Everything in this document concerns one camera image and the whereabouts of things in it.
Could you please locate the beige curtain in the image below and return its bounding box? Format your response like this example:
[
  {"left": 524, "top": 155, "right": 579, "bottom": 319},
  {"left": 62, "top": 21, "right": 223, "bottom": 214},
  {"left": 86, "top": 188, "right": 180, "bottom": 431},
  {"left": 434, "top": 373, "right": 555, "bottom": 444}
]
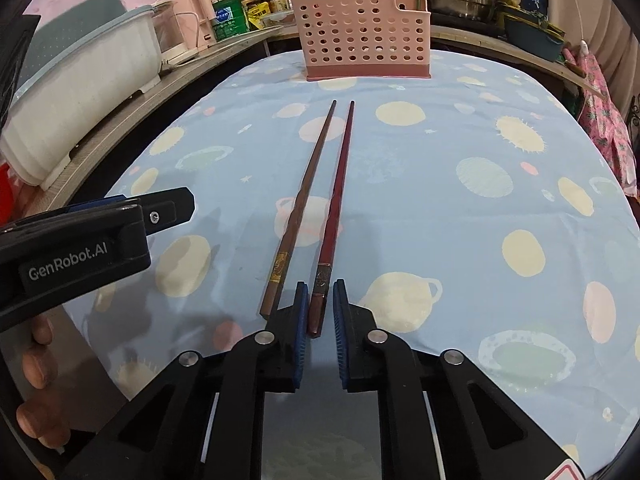
[{"left": 548, "top": 0, "right": 639, "bottom": 113}]

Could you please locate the white blender jar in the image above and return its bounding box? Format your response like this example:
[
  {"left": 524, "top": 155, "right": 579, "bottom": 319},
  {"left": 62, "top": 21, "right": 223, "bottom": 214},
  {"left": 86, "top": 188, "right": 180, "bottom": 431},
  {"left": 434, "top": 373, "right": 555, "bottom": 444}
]
[{"left": 152, "top": 0, "right": 198, "bottom": 70}]

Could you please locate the white dish rack tub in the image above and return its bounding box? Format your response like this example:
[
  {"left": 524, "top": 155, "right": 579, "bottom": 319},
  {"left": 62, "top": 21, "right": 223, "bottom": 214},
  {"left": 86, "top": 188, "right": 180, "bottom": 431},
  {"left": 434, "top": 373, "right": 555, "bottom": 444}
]
[{"left": 1, "top": 0, "right": 162, "bottom": 188}]

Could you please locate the pink electric kettle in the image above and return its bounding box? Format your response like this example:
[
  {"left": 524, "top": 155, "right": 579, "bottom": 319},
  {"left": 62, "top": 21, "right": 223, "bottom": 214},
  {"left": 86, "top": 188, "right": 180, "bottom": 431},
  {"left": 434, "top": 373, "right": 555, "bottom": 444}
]
[{"left": 170, "top": 0, "right": 217, "bottom": 51}]

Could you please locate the dark blue basin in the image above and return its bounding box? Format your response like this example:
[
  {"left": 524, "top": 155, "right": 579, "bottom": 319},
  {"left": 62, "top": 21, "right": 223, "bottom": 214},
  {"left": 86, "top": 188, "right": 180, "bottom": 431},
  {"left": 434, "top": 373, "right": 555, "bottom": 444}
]
[{"left": 504, "top": 15, "right": 565, "bottom": 62}]

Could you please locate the pink floral garment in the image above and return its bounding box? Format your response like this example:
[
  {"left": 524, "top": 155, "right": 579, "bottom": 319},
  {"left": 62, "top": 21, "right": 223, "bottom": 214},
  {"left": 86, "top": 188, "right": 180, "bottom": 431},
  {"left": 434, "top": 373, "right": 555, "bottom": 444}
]
[{"left": 576, "top": 46, "right": 638, "bottom": 197}]

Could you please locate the green box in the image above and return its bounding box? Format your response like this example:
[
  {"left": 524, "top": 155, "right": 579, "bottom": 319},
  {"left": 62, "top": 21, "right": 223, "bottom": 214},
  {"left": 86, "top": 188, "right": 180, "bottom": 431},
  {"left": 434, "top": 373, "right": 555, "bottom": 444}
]
[{"left": 212, "top": 0, "right": 248, "bottom": 42}]

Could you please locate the maroon chopstick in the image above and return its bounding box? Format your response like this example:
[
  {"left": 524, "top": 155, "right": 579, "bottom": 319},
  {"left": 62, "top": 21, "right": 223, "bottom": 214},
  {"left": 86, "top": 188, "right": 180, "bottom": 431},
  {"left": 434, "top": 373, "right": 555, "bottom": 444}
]
[{"left": 307, "top": 101, "right": 356, "bottom": 338}]

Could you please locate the blue dotted tablecloth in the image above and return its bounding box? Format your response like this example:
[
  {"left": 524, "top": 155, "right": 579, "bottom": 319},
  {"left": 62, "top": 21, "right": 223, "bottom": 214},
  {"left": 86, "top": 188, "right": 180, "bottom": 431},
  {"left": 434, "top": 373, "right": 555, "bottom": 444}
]
[{"left": 65, "top": 52, "right": 639, "bottom": 475}]

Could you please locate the person's left hand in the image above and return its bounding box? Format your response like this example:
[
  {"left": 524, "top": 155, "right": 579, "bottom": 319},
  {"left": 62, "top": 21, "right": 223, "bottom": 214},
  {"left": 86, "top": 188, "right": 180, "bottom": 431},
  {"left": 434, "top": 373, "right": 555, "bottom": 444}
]
[{"left": 16, "top": 314, "right": 70, "bottom": 450}]

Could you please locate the brown chopstick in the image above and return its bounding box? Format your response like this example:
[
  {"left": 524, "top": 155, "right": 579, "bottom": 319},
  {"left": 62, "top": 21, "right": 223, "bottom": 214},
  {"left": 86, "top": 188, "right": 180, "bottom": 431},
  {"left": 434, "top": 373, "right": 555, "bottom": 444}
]
[{"left": 259, "top": 100, "right": 337, "bottom": 320}]

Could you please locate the pink perforated utensil holder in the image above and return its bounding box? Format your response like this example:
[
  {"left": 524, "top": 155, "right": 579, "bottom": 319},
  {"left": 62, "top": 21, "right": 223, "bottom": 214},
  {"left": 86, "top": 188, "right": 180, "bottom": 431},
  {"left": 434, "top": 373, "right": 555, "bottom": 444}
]
[{"left": 290, "top": 0, "right": 431, "bottom": 81}]

